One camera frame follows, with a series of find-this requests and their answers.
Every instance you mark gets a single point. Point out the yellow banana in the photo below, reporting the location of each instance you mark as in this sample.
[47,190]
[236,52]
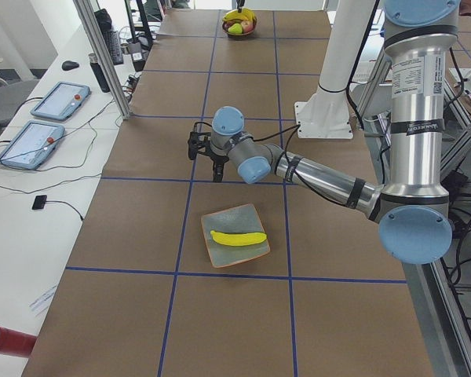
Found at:
[238,239]
[244,14]

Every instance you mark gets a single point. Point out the grey square plate orange rim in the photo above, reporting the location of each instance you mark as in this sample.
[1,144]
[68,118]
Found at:
[240,219]

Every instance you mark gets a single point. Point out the brown wicker fruit basket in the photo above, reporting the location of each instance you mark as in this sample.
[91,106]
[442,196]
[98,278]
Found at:
[226,25]

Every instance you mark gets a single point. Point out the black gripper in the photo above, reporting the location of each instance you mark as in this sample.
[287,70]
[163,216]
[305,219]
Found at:
[220,159]

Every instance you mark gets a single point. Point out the red cylinder tube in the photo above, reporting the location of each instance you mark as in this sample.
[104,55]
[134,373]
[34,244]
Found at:
[16,343]

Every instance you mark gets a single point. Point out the blue teach pendant near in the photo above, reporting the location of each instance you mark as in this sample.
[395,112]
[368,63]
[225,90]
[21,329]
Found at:
[32,146]

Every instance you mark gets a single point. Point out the black keyboard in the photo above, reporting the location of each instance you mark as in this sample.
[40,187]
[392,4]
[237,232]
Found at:
[112,42]

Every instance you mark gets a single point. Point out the grey metal frame post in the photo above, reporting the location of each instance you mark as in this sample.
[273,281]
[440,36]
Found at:
[96,40]

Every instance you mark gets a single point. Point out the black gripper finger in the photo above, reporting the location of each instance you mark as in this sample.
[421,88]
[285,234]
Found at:
[240,4]

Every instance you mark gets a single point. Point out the brown paper table cover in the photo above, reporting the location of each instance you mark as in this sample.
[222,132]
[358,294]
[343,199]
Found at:
[173,274]

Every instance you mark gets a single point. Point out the blue teach pendant far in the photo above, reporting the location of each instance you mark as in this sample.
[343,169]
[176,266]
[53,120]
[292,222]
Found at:
[62,101]

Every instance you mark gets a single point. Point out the pink apple upper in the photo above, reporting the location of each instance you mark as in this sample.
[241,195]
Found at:
[247,26]

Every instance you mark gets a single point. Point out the green pear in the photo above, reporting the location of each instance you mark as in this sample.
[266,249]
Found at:
[235,29]

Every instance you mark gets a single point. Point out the black computer mouse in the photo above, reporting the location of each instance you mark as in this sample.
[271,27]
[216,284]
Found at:
[69,65]

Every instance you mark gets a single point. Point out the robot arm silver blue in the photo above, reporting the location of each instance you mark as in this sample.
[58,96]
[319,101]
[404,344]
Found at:
[411,207]

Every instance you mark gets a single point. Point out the blue teach pendant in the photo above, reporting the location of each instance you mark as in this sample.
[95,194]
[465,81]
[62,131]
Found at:
[62,101]
[32,146]

